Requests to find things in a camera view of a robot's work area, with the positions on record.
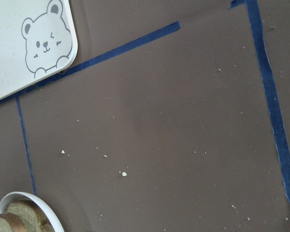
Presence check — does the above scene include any white bear tray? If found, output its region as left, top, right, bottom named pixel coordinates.
left=0, top=0, right=78, bottom=100

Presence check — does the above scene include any bread slice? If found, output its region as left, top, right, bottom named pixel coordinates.
left=0, top=213, right=27, bottom=232
left=6, top=199, right=54, bottom=232

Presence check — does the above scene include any white round plate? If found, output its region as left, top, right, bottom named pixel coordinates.
left=0, top=191, right=65, bottom=232

